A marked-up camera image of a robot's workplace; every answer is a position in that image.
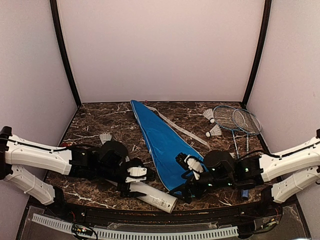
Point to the white shuttlecock by rackets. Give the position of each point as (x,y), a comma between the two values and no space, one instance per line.
(215,131)

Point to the black left corner post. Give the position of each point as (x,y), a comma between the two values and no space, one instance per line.
(63,51)

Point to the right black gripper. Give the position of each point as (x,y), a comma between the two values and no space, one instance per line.
(186,191)

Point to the black corner post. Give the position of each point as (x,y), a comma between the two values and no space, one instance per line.
(258,53)
(63,51)

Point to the white slotted cable duct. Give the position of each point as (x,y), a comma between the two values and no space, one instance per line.
(108,234)

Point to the blue badminton racket left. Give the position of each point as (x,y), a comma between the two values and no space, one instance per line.
(223,117)

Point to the black right corner post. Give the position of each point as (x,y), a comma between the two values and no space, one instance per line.
(258,53)

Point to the black front table rail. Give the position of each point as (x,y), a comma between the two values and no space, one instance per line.
(232,215)

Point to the blue racket bag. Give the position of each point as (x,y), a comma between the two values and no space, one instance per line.
(164,144)

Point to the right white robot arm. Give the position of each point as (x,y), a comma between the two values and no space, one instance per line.
(302,162)

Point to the blue badminton racket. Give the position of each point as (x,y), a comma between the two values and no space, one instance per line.
(248,123)
(223,117)

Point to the small circuit board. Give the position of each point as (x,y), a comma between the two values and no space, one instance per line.
(81,230)

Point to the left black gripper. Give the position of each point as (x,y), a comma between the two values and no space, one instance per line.
(126,193)

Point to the blue badminton racket right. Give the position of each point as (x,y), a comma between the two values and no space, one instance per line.
(248,123)

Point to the red embroidered round pouch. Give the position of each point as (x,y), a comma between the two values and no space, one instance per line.
(66,144)

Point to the white shuttlecock tube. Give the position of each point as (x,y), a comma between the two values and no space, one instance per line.
(154,197)

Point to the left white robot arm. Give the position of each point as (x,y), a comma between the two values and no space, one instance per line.
(78,161)

